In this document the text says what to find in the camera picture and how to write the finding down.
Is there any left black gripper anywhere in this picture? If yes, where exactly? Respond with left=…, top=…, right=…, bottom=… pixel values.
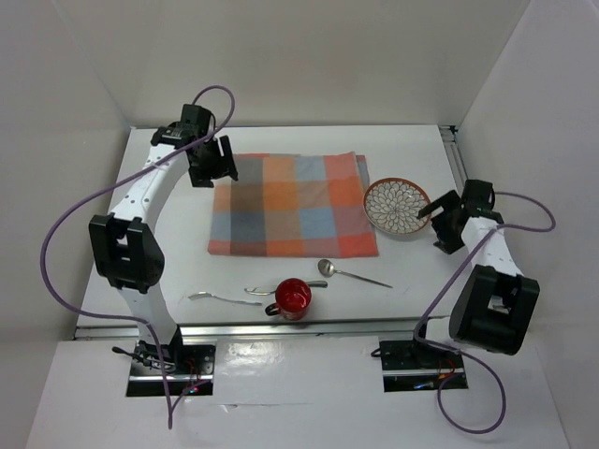
left=187, top=135, right=237, bottom=189

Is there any floral patterned plate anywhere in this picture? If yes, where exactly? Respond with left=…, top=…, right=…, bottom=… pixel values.
left=363, top=178, right=431, bottom=237

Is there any checkered orange grey cloth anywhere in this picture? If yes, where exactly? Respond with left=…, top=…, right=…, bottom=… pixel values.
left=208, top=152, right=378, bottom=258

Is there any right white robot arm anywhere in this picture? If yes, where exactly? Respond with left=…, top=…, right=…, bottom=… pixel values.
left=418, top=180, right=540, bottom=355

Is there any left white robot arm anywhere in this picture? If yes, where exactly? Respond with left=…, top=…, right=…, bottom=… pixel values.
left=89, top=104, right=238, bottom=373

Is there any silver fork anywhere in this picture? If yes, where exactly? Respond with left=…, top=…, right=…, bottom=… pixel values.
left=188, top=292, right=262, bottom=307

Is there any silver spoon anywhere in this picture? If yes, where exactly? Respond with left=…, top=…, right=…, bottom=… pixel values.
left=317, top=259, right=392, bottom=289

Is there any silver knife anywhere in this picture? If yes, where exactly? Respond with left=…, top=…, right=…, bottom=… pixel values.
left=244, top=281, right=329, bottom=297

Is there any red enamel mug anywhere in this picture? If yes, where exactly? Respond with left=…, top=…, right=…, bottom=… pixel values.
left=265, top=278, right=313, bottom=321

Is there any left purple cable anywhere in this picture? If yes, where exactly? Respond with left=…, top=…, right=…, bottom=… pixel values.
left=39, top=84, right=236, bottom=429

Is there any aluminium frame rail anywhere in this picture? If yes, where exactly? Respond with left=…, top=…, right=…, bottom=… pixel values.
left=74, top=123, right=516, bottom=340

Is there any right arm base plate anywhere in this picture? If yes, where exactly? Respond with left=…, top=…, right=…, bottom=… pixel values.
left=371, top=340, right=468, bottom=393

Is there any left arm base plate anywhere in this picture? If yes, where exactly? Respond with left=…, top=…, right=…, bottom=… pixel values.
left=111, top=344, right=216, bottom=398

